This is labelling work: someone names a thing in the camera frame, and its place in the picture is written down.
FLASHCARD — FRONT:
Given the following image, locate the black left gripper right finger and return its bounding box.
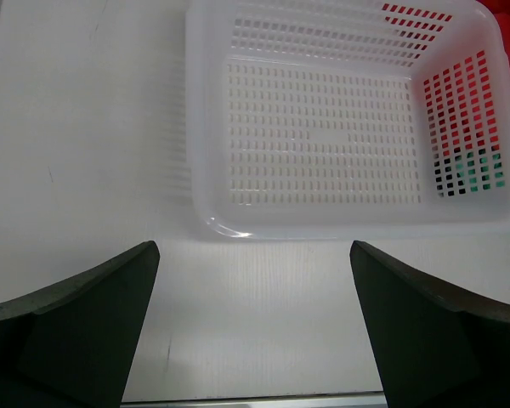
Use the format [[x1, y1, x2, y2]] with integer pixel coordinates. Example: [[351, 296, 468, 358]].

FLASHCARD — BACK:
[[349, 241, 510, 407]]

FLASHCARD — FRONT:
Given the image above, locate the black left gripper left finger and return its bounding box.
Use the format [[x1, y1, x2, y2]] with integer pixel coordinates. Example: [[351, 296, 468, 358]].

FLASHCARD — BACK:
[[0, 241, 160, 407]]

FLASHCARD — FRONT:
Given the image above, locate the green tank top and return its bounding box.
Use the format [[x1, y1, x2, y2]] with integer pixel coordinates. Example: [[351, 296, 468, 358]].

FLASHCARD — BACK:
[[452, 149, 510, 231]]

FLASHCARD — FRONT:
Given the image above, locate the black tank top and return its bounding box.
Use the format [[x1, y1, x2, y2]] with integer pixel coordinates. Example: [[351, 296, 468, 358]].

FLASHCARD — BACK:
[[433, 147, 467, 198]]

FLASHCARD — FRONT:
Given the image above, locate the white perforated plastic basket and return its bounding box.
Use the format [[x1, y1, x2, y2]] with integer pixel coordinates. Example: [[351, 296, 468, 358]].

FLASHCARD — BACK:
[[184, 0, 510, 241]]

